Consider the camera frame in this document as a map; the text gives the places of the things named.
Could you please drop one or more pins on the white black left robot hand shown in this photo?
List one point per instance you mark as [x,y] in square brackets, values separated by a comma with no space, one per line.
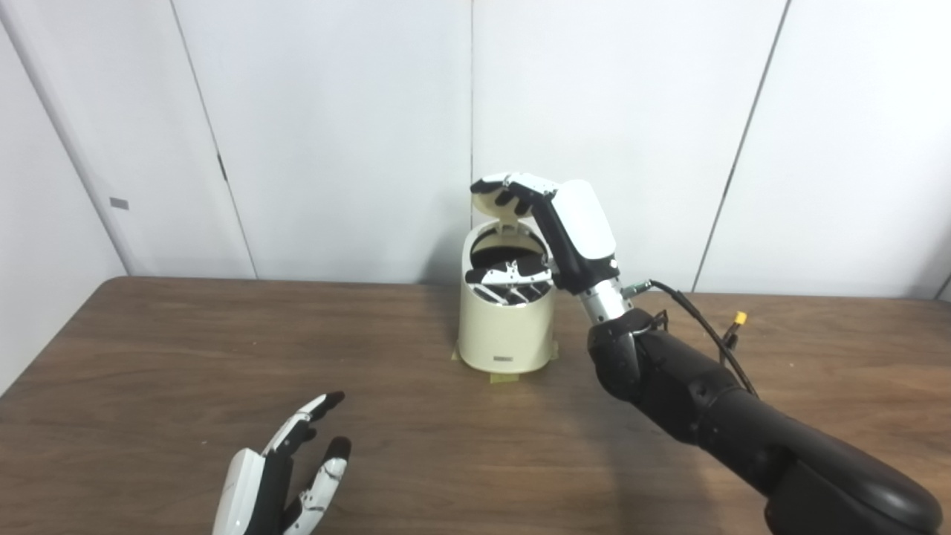
[252,490]

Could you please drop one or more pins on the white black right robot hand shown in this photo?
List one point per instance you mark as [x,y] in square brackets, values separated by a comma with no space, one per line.
[583,230]

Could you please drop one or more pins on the cream round bin lid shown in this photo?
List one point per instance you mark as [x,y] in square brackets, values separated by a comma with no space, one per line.
[487,204]

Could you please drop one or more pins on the cream-colored round bin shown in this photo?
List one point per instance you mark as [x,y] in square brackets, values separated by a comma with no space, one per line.
[505,334]

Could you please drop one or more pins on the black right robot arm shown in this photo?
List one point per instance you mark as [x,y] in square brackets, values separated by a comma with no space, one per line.
[706,394]

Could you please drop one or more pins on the black wall panel hinge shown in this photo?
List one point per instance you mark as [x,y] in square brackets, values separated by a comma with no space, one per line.
[222,168]

